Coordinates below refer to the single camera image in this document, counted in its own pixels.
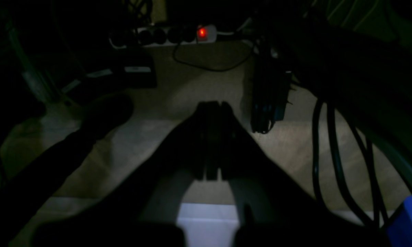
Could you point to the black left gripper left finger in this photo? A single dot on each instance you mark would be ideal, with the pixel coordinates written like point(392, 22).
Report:
point(142, 210)

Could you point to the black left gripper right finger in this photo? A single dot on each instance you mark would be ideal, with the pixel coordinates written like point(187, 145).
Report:
point(274, 211)

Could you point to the black power adapter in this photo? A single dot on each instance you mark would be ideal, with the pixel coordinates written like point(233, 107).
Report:
point(271, 86)

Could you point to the blue plastic bin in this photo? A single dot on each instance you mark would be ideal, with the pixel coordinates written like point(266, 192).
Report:
point(399, 230)

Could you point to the white power strip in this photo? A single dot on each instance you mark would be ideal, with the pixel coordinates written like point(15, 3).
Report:
point(161, 36)

